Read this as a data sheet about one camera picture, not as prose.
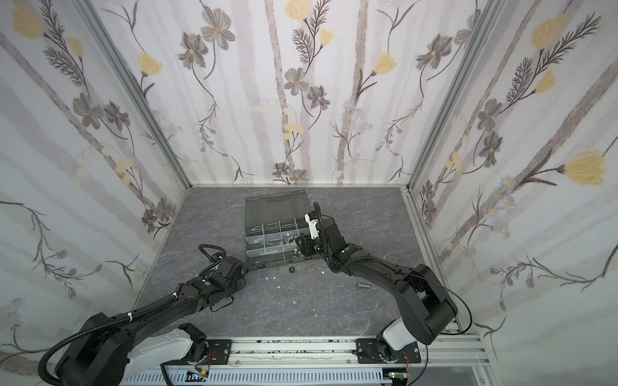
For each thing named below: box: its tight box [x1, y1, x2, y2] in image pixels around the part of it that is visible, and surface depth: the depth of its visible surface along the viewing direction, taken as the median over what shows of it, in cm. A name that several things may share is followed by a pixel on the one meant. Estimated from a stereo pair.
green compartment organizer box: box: [244, 189, 312, 272], surface depth 100 cm
